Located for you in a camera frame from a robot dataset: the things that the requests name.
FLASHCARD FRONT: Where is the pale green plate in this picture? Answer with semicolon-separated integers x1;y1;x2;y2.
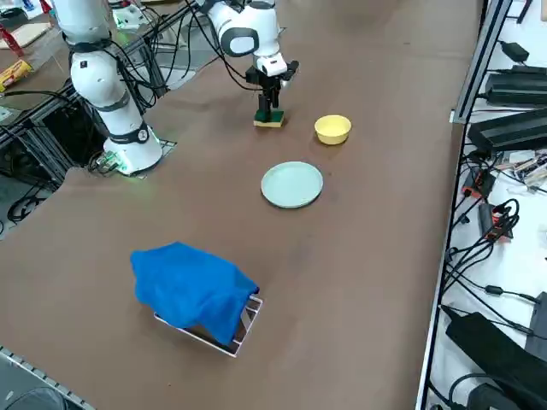
261;161;325;210

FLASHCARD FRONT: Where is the red tool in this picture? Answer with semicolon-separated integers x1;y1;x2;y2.
0;23;26;57

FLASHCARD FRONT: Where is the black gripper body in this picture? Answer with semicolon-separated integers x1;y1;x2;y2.
245;64;286;91

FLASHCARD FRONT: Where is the large black power adapter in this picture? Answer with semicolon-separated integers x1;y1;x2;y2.
444;310;547;410

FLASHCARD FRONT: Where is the green and yellow sponge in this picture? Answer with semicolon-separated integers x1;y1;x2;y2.
252;109;286;130

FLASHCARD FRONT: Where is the aluminium post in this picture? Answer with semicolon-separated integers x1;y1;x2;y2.
450;0;514;126

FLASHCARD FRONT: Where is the yellow package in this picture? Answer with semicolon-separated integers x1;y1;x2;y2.
0;58;35;93

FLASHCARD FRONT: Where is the large flat black box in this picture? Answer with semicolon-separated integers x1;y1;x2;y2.
467;108;547;153

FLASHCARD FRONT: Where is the arm's black cable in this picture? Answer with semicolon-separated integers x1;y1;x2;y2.
109;0;268;112

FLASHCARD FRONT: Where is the white metal rack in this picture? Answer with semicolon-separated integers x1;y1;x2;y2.
152;294;264;359

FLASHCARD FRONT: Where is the black orange power strip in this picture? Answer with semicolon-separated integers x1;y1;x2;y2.
462;167;497;200
477;202;521;243

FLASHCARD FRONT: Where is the small black power adapter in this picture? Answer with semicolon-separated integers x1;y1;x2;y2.
498;40;531;63

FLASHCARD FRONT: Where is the blue cloth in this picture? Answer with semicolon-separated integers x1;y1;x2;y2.
129;241;261;345

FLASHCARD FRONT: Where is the small yellow dish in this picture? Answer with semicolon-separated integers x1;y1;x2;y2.
314;114;353;146

